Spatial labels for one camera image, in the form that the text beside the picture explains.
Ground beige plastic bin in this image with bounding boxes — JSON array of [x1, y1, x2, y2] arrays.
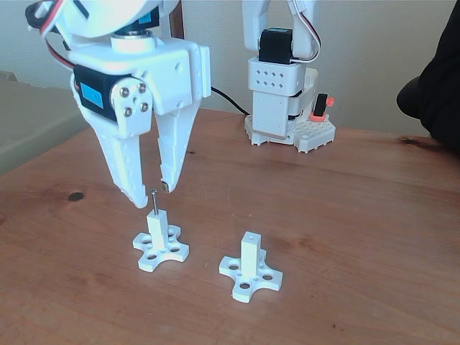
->
[[0, 70, 91, 177]]

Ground orange and black clamp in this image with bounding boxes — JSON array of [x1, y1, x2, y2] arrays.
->
[[309, 92, 336, 124]]

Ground white cross-base post stand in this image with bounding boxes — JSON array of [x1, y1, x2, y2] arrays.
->
[[218, 231, 284, 303], [132, 210, 190, 273]]

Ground red white servo cable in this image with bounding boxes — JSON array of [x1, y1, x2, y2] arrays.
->
[[37, 0, 78, 73], [291, 0, 323, 64]]

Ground white studded base plate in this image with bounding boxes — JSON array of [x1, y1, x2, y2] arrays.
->
[[244, 114, 337, 155]]

